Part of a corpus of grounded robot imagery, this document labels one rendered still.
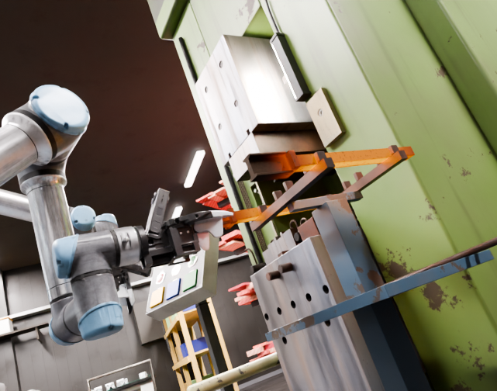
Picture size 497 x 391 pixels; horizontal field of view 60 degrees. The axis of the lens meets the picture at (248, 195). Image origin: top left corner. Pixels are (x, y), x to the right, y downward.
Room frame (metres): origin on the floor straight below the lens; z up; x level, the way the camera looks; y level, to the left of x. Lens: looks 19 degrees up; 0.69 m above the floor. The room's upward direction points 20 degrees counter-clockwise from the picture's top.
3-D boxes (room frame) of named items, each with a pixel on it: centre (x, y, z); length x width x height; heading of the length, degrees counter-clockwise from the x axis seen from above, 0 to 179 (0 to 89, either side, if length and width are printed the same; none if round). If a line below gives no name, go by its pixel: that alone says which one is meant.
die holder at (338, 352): (1.53, -0.24, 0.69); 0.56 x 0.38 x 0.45; 125
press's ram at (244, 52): (1.53, -0.23, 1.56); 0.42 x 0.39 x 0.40; 125
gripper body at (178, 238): (0.86, 0.19, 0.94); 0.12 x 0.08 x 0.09; 123
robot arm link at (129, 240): (0.81, 0.26, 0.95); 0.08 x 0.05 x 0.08; 33
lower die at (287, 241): (1.57, -0.21, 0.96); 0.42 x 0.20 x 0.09; 125
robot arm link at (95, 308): (0.78, 0.34, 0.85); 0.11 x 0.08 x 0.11; 46
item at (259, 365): (1.68, 0.24, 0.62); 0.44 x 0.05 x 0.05; 125
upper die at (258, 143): (1.57, -0.21, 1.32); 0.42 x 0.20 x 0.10; 125
